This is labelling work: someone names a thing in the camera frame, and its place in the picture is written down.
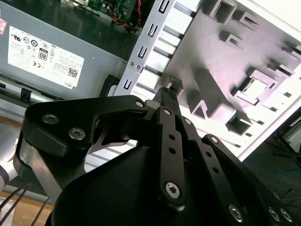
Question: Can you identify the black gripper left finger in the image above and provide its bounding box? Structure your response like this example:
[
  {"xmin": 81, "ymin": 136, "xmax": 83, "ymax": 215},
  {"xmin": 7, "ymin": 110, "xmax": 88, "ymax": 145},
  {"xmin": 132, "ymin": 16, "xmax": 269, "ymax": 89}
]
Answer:
[{"xmin": 13, "ymin": 86, "xmax": 187, "ymax": 211}]

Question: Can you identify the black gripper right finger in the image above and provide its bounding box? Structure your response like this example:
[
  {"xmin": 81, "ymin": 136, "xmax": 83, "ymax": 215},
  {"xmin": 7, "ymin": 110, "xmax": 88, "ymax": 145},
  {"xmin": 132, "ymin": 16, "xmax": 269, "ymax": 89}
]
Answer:
[{"xmin": 172, "ymin": 90, "xmax": 295, "ymax": 226}]

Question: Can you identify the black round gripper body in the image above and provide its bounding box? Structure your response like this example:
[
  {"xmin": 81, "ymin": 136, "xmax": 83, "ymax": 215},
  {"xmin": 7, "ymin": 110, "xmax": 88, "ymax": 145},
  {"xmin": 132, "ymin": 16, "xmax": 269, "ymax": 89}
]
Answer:
[{"xmin": 46, "ymin": 144, "xmax": 236, "ymax": 226}]

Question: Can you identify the silver CPU with green edge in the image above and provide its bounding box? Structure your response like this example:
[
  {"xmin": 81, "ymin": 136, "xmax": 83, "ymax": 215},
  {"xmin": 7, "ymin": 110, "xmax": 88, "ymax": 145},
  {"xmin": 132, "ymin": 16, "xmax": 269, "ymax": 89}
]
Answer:
[{"xmin": 237, "ymin": 78, "xmax": 269, "ymax": 105}]

